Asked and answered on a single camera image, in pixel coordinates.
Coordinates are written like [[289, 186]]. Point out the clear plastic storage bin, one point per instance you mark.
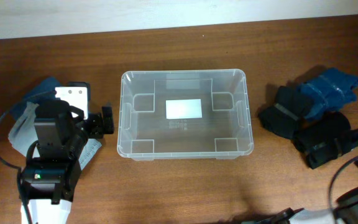
[[224, 132]]

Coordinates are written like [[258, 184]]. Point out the light grey folded jeans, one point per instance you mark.
[[23, 134]]

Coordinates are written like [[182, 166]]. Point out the small black taped cloth bundle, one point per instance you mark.
[[284, 116]]

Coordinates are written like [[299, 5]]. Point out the blue taped cloth bundle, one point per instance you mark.
[[330, 91]]

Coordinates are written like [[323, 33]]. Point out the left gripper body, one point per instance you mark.
[[97, 125]]

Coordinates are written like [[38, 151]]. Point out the white label in bin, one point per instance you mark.
[[183, 109]]

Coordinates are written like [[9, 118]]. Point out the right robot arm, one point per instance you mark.
[[345, 212]]

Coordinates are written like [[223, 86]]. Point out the dark blue folded jeans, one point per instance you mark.
[[48, 84]]

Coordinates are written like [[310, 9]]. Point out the large black taped cloth bundle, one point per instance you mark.
[[325, 140]]

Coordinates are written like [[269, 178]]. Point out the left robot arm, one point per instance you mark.
[[52, 169]]

